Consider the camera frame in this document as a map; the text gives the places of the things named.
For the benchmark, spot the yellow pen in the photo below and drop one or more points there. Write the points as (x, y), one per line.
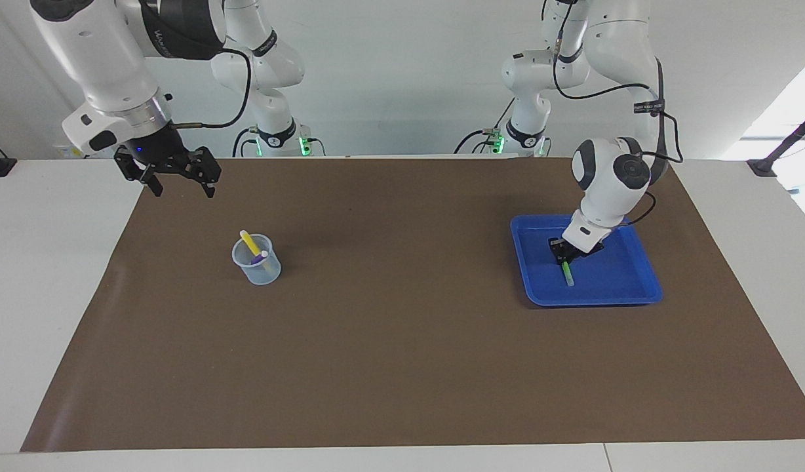
(250, 244)

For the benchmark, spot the purple pen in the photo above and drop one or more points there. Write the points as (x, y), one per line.
(258, 259)

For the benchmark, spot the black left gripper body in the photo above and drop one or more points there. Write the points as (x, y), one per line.
(566, 248)

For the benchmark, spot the brown table mat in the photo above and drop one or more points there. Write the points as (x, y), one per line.
(402, 367)

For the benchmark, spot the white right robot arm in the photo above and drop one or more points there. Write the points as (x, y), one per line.
(94, 59)

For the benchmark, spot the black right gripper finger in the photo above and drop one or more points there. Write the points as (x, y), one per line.
(207, 172)
(155, 180)

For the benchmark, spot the green pen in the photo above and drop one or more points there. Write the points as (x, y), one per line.
(568, 275)

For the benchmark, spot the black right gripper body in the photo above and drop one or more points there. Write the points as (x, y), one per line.
(157, 147)

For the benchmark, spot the blue plastic tray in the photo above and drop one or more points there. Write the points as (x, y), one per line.
(625, 282)

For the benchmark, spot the black pole stand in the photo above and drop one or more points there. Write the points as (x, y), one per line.
(786, 144)

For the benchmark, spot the translucent plastic cup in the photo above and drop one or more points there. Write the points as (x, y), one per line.
(261, 274)

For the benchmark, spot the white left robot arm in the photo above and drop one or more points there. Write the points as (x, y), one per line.
(612, 177)

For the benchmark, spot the white wall socket box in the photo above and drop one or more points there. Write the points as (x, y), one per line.
(65, 152)

